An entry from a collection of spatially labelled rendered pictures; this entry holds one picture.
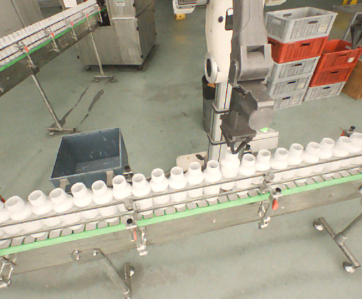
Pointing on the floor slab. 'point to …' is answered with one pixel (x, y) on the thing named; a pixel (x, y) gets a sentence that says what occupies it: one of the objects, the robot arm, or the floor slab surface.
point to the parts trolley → (354, 20)
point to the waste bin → (209, 96)
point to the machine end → (120, 34)
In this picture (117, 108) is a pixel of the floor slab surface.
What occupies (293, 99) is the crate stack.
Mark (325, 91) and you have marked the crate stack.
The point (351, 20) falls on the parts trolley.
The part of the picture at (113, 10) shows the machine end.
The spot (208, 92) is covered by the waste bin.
